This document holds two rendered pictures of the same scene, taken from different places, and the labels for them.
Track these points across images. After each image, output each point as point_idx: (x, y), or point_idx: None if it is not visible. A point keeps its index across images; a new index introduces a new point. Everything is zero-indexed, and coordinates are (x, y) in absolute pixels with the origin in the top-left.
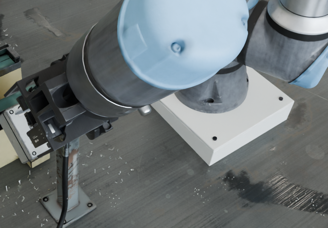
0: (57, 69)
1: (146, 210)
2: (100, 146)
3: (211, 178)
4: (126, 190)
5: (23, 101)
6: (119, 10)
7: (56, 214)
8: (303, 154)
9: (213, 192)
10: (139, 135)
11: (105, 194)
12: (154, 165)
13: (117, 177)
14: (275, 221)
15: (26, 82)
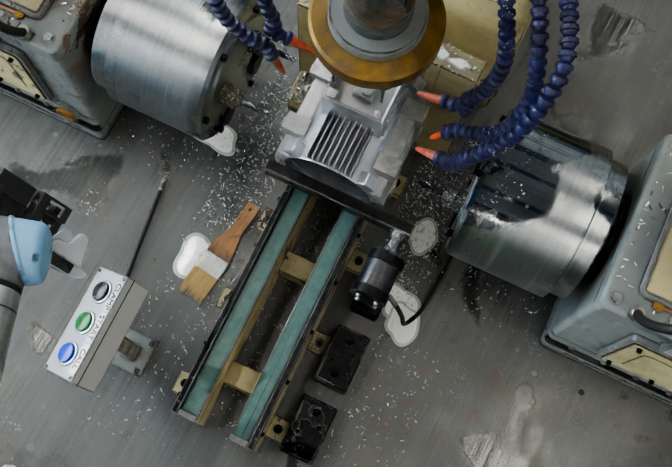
0: (27, 217)
1: (58, 380)
2: (132, 430)
3: (7, 449)
4: (85, 392)
5: (53, 206)
6: None
7: (135, 334)
8: None
9: (0, 433)
10: (99, 466)
11: (103, 378)
12: (69, 436)
13: (100, 402)
14: None
15: (40, 196)
